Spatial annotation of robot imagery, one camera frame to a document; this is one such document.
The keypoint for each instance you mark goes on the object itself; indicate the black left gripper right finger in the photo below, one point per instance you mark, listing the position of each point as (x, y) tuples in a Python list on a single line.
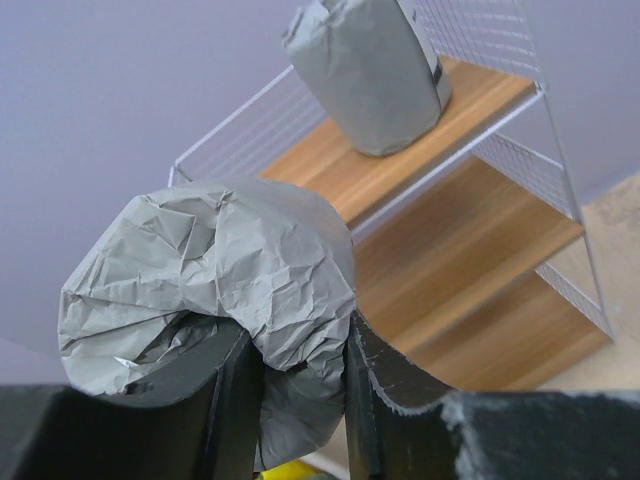
[(402, 423)]

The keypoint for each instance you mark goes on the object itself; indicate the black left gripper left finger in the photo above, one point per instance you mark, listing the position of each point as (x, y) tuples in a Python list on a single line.
[(197, 417)]

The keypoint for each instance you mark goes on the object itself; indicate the grey roll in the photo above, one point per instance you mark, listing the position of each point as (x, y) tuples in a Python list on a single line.
[(372, 68), (276, 258)]

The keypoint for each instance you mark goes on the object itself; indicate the yellow mango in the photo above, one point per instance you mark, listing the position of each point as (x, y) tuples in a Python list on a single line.
[(293, 470)]

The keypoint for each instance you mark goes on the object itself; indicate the white wire wooden shelf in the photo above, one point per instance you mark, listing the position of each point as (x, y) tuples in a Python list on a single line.
[(454, 235)]

